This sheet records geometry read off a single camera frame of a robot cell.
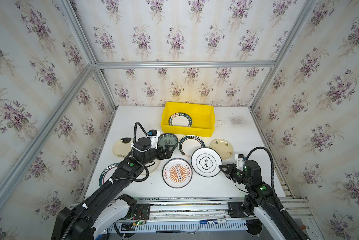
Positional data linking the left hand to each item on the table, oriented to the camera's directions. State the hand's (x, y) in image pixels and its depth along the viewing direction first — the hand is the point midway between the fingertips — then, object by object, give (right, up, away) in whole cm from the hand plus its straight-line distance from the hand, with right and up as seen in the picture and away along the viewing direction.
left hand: (168, 145), depth 77 cm
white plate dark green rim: (+11, -3, +21) cm, 24 cm away
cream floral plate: (+35, -5, +21) cm, 41 cm away
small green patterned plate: (-2, 0, +24) cm, 24 cm away
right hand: (+27, -13, +3) cm, 30 cm away
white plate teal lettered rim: (+6, +14, +35) cm, 39 cm away
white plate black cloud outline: (+21, -11, +7) cm, 24 cm away
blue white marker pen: (+22, -35, -8) cm, 42 cm away
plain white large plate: (-8, -17, +9) cm, 21 cm away
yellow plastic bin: (+24, +15, +35) cm, 45 cm away
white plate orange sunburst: (+4, -18, +9) cm, 20 cm away
